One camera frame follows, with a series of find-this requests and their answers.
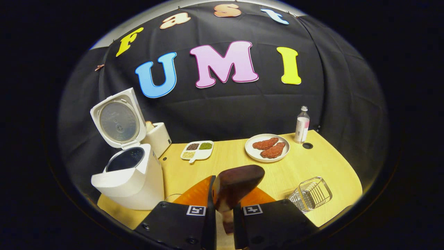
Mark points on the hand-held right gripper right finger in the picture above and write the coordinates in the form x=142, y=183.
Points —
x=239, y=229

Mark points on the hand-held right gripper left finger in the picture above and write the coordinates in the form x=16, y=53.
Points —
x=210, y=229

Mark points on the brown wooden spoon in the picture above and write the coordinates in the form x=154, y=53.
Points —
x=236, y=184

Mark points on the white rice cooker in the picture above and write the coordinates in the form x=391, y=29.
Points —
x=131, y=187

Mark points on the white divided grain dish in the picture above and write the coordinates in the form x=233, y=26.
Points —
x=197, y=152

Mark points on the white round plate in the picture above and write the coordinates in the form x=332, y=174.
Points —
x=250, y=151

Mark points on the red-brown meat piece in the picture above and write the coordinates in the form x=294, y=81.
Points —
x=265, y=143
x=273, y=151

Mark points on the white toaster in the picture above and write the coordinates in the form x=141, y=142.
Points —
x=159, y=137

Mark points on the large black table grommet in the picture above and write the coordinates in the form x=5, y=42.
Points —
x=307, y=145

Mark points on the clear plastic bottle pink label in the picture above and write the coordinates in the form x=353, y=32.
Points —
x=301, y=130

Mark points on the black backdrop cloth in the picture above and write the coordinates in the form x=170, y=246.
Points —
x=225, y=111

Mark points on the toasted bread slice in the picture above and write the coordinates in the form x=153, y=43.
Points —
x=150, y=126

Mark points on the pink clothes peg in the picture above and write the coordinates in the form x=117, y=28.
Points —
x=99, y=67

